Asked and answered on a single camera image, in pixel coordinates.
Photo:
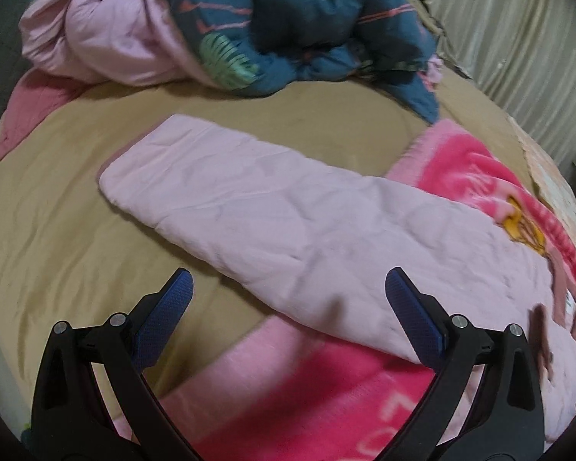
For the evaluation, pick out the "blue patterned comforter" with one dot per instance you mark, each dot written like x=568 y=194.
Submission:
x=307 y=19

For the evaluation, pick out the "bed with tan sheet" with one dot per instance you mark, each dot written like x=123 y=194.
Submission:
x=77 y=201

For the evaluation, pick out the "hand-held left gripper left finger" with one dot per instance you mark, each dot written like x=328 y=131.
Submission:
x=165 y=309

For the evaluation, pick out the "dusty pink quilted cloth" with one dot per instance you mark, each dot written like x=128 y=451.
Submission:
x=29 y=110

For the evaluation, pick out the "pink printed fleece blanket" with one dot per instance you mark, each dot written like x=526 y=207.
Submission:
x=461 y=168

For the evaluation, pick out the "cream pleated curtain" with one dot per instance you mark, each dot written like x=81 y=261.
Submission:
x=509 y=33

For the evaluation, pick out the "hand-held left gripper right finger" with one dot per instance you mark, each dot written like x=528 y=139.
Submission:
x=413 y=309

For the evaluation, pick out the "peach floral cloth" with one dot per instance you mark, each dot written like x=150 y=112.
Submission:
x=552 y=177

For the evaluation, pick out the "light pink quilted cover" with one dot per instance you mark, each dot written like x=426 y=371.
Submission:
x=269 y=211

